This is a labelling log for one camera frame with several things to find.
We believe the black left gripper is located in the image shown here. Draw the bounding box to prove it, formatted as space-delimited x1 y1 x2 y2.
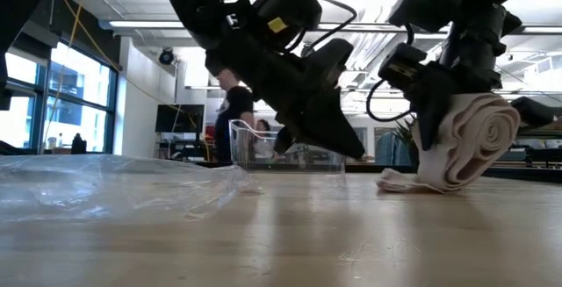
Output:
204 23 366 159

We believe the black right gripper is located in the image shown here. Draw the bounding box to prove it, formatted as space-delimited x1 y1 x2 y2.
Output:
412 61 558 151

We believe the white elastic bandage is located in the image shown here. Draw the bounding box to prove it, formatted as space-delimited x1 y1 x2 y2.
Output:
376 92 522 194

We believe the clear plastic bag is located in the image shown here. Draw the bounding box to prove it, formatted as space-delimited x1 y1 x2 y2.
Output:
0 154 260 226

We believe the person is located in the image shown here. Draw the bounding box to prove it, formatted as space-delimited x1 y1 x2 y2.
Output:
213 68 256 164
256 118 276 161

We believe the clear plastic container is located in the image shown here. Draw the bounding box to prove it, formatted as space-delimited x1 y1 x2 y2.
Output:
227 118 347 174

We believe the succulent in black pot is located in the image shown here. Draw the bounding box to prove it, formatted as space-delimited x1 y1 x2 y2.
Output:
392 118 421 168

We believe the yellow tape label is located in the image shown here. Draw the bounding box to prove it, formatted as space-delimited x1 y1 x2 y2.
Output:
267 17 290 33

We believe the black monitor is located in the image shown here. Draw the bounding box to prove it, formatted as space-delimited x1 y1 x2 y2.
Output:
155 104 205 134

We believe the round black ceiling device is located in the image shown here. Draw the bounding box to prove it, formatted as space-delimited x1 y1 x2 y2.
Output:
158 48 176 67

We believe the ceiling light bar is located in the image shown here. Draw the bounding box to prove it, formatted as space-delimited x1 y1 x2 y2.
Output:
99 18 185 32

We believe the blue-framed window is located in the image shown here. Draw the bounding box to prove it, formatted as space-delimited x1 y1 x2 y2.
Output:
0 40 119 159

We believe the grey metal-frame table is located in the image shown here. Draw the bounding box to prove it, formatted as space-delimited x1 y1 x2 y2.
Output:
517 119 562 168

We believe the black looped cable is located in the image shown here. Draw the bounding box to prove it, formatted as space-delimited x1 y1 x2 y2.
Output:
285 0 359 58
366 78 416 124

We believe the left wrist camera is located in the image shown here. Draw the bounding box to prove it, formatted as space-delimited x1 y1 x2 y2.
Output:
302 39 355 93

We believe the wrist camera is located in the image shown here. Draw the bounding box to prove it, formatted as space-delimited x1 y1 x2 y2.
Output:
378 43 429 90
302 39 355 93

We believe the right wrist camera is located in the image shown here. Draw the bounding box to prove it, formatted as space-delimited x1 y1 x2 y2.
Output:
378 43 429 90

